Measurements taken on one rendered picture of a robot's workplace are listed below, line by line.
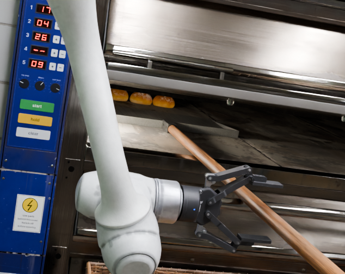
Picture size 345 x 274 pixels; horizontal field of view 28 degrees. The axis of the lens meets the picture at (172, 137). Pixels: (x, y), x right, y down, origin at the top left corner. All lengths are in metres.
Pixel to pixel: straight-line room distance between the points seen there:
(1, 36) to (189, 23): 0.51
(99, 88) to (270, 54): 0.88
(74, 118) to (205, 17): 0.46
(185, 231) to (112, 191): 0.85
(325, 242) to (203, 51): 0.71
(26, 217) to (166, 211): 0.64
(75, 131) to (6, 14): 0.36
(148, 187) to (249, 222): 0.76
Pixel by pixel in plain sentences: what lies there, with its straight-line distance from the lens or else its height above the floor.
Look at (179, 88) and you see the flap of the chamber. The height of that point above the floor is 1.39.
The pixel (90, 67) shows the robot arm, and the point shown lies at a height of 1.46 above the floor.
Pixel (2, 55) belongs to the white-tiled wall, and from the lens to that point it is 1.88.
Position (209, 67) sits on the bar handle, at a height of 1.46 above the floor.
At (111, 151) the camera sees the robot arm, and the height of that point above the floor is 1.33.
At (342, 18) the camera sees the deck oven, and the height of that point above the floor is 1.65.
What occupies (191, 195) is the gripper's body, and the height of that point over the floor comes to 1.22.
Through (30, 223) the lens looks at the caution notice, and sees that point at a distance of 1.94.
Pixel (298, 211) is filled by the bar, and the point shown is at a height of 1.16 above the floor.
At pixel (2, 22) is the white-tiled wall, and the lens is 1.87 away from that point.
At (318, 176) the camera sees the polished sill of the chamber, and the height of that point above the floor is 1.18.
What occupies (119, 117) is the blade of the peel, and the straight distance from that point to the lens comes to 2.38.
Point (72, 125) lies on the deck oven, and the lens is 1.91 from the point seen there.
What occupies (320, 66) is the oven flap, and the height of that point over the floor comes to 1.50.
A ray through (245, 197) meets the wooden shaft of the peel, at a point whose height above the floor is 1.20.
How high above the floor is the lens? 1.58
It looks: 10 degrees down
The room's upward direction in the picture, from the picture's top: 10 degrees clockwise
